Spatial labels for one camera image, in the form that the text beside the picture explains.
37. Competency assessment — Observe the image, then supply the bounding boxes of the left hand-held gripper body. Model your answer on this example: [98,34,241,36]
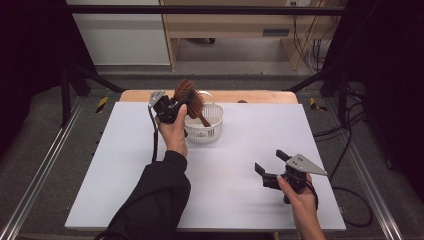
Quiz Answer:
[148,89,188,126]

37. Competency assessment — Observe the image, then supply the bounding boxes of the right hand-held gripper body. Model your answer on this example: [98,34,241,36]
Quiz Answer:
[261,152,329,205]

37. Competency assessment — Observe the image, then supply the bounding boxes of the brown wooden hairbrush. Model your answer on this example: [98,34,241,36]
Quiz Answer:
[173,78,212,128]

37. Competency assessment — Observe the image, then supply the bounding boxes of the white plastic basket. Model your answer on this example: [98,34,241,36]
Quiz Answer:
[181,89,225,145]

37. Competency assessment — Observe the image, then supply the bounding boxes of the person's left hand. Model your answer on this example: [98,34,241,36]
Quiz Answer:
[155,103,190,158]

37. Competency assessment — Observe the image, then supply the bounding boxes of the person's right hand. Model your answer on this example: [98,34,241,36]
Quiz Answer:
[276,172,318,222]

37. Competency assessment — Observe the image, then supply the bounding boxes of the white table board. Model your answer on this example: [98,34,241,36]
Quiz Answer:
[64,101,348,233]

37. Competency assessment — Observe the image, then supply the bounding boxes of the yellow black tape strip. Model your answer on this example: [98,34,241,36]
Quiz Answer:
[95,95,110,115]
[309,96,329,113]

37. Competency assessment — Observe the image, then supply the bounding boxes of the wooden table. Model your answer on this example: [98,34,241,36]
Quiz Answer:
[118,89,300,105]

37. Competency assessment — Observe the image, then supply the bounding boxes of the white cabinet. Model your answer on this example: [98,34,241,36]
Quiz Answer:
[65,0,171,67]

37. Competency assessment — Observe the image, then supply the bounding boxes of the light wooden desk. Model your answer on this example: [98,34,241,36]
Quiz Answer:
[159,0,338,72]

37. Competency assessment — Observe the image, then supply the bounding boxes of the black curtain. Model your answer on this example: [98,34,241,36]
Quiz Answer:
[323,0,424,195]
[0,0,98,158]

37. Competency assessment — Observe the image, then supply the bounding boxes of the black floor cables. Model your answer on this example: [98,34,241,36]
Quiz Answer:
[312,83,368,168]

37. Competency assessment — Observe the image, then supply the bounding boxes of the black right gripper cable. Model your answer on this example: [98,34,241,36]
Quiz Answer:
[308,181,374,229]

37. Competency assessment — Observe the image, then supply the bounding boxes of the aluminium rail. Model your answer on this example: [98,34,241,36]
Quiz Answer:
[323,97,405,240]
[0,95,86,240]

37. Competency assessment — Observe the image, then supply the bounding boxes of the black frame strut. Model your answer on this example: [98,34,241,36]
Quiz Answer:
[60,62,125,128]
[282,62,350,128]

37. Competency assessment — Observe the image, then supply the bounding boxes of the black horizontal frame bar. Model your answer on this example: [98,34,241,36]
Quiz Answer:
[65,4,348,16]

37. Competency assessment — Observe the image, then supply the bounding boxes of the hanging cable bundle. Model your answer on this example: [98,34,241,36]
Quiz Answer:
[291,0,341,74]

